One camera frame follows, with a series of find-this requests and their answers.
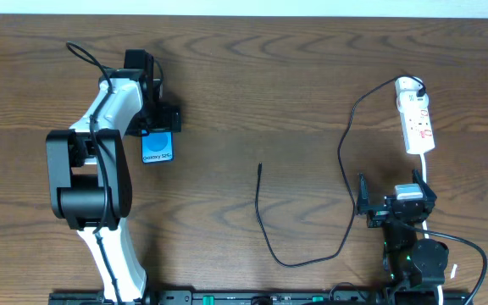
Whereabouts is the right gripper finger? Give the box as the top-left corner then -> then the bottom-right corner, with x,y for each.
357,173 -> 369,214
412,169 -> 436,203

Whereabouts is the blue Galaxy smartphone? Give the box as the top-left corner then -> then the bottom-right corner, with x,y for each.
141,132 -> 174,164

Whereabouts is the black charger cable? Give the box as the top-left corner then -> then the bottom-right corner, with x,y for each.
254,74 -> 427,269

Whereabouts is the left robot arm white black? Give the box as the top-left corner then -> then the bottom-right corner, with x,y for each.
46,42 -> 181,304

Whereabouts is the white power strip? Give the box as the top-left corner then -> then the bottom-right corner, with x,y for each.
395,76 -> 435,155

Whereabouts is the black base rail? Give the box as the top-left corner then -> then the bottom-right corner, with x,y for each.
47,288 -> 469,305

